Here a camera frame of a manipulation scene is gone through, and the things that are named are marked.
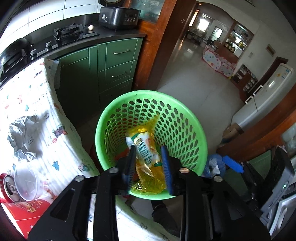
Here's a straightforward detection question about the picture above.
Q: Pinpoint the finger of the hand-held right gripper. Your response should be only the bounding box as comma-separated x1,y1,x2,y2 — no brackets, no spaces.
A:
223,155,255,183

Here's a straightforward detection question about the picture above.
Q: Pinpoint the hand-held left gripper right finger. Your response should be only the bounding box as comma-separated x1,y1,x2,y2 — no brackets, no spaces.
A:
161,146,271,241

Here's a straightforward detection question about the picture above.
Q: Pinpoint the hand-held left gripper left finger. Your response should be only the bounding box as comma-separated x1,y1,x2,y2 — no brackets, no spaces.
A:
28,146,137,241

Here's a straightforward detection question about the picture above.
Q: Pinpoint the yellow plastic bag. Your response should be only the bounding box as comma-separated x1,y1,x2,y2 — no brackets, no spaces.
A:
126,115,167,194

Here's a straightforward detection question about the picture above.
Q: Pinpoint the white green snack packet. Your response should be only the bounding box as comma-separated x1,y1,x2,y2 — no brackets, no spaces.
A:
125,131,162,168

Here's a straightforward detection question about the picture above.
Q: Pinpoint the green perforated plastic basket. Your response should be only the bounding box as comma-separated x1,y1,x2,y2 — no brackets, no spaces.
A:
95,90,208,201

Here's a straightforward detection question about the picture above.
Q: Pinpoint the clear plastic cup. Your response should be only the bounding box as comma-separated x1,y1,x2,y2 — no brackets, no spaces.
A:
14,160,49,202

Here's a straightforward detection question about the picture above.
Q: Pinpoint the red soda can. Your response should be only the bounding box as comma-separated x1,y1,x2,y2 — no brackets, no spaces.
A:
0,173,23,203

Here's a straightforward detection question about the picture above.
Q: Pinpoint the blue plastic bag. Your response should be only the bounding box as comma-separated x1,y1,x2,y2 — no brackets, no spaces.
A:
203,153,226,178

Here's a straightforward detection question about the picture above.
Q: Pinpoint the cardboard box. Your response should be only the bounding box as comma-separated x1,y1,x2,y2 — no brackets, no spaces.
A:
222,123,244,145

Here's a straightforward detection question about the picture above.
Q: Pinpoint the person's black shoe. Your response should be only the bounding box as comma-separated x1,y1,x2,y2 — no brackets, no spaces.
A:
151,200,183,241

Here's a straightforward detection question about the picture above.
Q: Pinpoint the white refrigerator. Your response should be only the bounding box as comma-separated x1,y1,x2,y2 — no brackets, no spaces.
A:
231,63,296,132

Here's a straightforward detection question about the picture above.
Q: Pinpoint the low wooden shelf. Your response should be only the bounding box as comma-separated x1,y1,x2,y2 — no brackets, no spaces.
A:
231,65,258,93

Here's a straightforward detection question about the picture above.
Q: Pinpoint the green kitchen cabinet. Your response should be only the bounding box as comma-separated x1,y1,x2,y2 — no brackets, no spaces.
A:
55,37,145,116

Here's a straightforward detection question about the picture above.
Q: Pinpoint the dotted fabric playpen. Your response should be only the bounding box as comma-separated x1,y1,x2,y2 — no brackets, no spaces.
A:
202,45,236,78

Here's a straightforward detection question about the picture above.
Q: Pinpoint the printed white blanket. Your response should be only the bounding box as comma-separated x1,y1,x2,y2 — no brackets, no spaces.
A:
0,58,178,241

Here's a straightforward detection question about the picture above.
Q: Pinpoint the wooden display cabinet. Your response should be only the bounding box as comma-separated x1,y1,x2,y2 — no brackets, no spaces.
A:
222,20,255,64

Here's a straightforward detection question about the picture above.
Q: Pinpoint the wooden frosted glass door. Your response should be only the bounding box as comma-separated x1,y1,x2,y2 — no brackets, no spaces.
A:
126,0,176,91

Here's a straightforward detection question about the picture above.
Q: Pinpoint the black gas stove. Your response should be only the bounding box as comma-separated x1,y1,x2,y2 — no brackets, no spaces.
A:
0,23,100,80

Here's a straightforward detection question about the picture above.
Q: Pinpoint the dark grey rice cooker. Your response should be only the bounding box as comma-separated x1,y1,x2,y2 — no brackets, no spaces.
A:
98,0,141,30

